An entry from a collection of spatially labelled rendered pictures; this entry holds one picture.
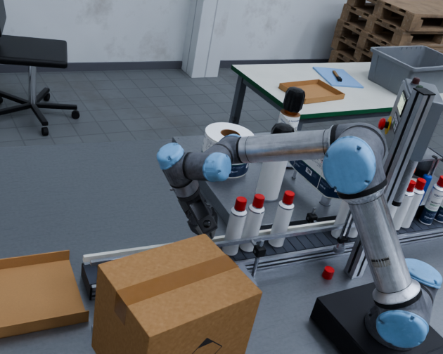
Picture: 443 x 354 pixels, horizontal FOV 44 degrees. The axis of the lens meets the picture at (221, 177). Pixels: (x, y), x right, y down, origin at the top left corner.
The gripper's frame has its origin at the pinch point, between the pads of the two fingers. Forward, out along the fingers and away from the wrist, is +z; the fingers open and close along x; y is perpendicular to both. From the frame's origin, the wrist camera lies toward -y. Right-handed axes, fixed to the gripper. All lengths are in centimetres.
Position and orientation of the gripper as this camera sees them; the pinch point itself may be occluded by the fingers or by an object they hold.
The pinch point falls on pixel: (211, 237)
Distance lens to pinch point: 167.7
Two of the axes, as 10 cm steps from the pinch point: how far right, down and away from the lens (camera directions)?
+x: -8.6, 4.9, -1.3
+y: -4.1, -5.3, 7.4
